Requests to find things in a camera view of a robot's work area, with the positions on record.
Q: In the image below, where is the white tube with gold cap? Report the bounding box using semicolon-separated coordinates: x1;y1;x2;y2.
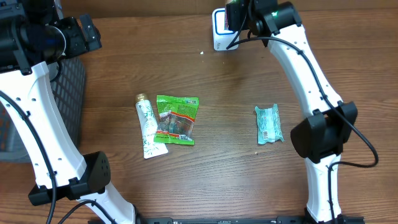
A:
136;93;169;159

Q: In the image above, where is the green snack bag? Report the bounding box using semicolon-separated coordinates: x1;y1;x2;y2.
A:
154;95;200;146

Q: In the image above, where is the teal tissue pack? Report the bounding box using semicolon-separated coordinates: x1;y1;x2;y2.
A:
255;104;284;145

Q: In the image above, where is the green instant noodle cup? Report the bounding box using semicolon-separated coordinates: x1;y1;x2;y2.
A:
225;0;236;5

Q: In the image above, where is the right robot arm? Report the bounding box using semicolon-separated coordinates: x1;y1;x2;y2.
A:
225;1;358;223

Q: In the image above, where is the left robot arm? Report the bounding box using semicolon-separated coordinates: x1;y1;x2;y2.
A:
1;1;144;223

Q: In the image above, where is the white barcode scanner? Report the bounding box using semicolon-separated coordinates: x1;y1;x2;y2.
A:
212;7;238;51

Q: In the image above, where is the gray plastic shopping basket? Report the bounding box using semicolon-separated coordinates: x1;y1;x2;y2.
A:
1;57;86;163

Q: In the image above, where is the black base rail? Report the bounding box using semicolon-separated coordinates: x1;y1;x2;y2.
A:
88;216;366;224

